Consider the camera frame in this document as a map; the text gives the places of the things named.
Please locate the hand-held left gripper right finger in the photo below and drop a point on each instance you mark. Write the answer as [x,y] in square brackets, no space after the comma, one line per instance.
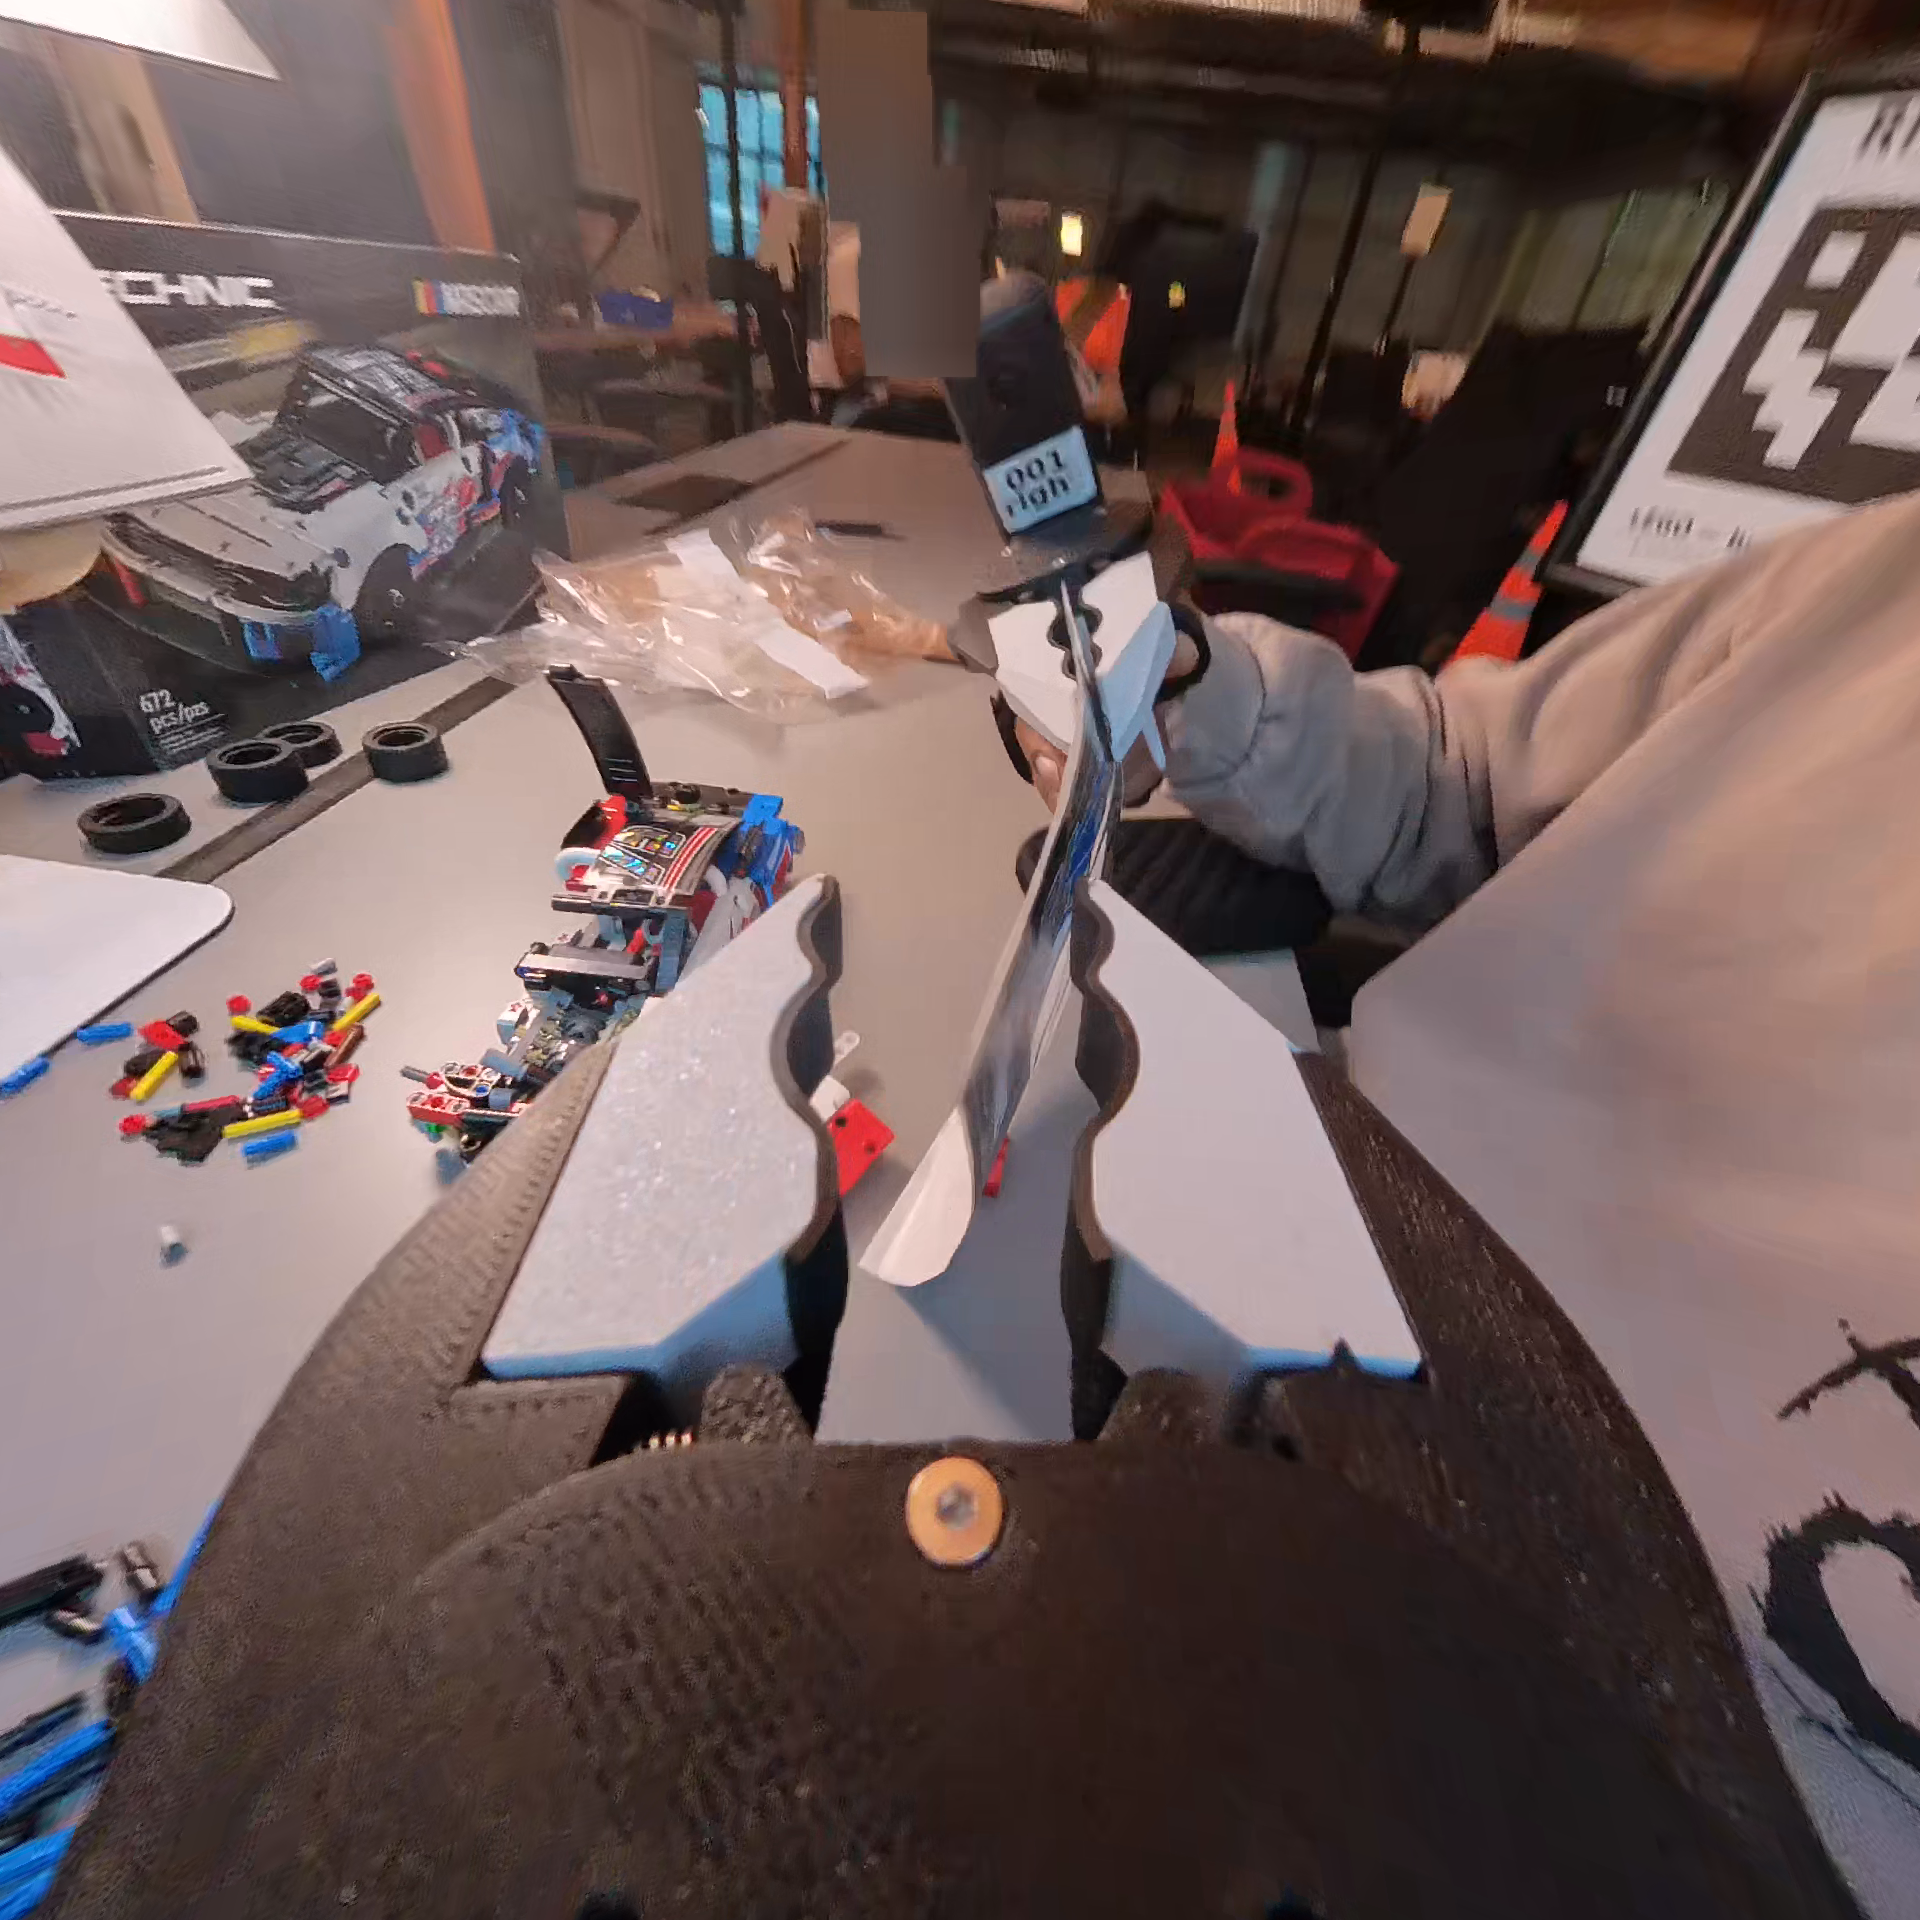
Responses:
[1245,1200]

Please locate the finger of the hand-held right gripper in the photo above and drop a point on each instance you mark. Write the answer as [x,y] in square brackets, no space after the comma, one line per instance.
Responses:
[1126,646]
[1032,662]

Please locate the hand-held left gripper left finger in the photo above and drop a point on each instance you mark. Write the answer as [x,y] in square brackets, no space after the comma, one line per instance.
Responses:
[662,1185]

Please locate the holographic sticker sheet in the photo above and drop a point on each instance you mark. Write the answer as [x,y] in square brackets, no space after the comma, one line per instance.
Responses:
[1037,961]

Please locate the person's right forearm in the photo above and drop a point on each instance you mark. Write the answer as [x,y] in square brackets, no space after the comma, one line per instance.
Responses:
[1320,751]

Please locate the red white lego panel assembly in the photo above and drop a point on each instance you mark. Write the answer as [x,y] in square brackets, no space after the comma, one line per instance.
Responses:
[855,1141]

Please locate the lego race car model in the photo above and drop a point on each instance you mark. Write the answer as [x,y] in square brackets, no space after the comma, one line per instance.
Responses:
[645,930]

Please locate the pile of small lego pieces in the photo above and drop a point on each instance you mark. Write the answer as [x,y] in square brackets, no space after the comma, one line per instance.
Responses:
[247,1049]

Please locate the lego set box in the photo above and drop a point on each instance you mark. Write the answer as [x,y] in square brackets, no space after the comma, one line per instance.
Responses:
[301,480]

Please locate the blue and black lego pieces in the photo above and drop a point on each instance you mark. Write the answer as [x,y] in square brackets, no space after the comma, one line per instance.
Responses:
[60,1757]

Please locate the lego instruction booklet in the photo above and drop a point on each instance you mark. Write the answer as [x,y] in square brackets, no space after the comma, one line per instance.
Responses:
[89,389]

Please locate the person's right hand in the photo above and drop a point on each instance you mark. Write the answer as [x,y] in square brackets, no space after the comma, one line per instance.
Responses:
[1032,758]

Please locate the red chair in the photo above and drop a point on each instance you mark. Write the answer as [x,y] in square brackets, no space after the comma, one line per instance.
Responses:
[1276,541]

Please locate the orange traffic cone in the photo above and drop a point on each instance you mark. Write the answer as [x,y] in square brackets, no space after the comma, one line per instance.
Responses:
[1508,592]
[1224,435]

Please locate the clear plastic bags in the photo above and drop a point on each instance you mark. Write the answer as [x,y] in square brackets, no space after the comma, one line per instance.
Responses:
[705,599]

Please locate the white book stand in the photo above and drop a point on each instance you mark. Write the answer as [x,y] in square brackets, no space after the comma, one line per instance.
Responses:
[89,944]

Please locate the black framed marker sign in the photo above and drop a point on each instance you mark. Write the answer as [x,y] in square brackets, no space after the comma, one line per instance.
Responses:
[1770,330]

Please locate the printed task sheet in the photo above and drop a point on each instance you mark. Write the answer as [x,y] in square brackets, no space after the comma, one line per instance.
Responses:
[165,24]

